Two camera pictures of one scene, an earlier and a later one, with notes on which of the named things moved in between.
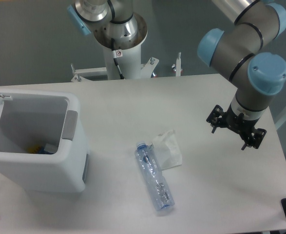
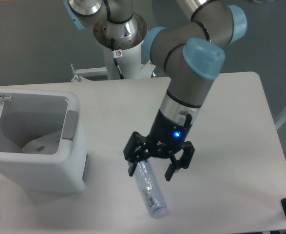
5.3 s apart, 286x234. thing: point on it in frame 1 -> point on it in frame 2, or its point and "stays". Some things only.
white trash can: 16,120 stays
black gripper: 244,127 -> 167,135
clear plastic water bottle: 162,191 -> 151,193
